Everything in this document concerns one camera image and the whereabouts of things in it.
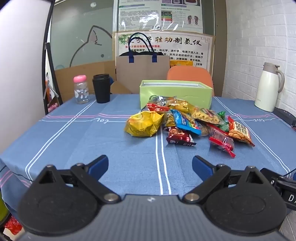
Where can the white thermos jug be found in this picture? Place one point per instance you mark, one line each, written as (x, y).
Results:
(267, 90)

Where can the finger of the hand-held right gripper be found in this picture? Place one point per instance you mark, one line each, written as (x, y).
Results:
(269, 176)

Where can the black metal stand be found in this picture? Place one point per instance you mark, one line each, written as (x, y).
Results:
(49, 46)

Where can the red crumpled bag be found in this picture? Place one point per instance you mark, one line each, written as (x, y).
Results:
(13, 226)

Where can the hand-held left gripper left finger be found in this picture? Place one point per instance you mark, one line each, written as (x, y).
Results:
(100, 163)

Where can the black travel cup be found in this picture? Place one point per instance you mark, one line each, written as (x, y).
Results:
(101, 89)

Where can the light green cardboard box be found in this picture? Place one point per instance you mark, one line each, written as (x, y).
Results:
(185, 96)

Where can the laminated wall poster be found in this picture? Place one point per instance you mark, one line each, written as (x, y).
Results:
(143, 16)

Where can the dark cloth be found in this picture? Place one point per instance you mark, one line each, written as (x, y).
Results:
(141, 53)

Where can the open cardboard box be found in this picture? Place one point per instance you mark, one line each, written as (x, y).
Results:
(85, 68)

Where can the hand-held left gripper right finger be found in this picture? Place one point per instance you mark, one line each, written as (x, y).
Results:
(203, 165)

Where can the yellow bag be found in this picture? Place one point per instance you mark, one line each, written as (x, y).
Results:
(182, 63)

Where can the cat outline decal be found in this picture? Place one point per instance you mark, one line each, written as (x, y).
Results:
(92, 37)

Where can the orange chair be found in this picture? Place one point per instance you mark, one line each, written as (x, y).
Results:
(189, 74)

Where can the clear bottle with pink lid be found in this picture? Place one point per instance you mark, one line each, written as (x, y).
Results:
(81, 91)

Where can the wall poster with black lettering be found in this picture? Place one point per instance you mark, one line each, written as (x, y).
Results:
(185, 48)

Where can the green candy wrapper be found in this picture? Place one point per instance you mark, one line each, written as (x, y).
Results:
(223, 127)

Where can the pile of assorted snack packets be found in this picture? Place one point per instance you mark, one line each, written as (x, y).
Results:
(143, 122)

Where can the blue striped tablecloth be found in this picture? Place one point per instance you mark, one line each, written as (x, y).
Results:
(81, 134)

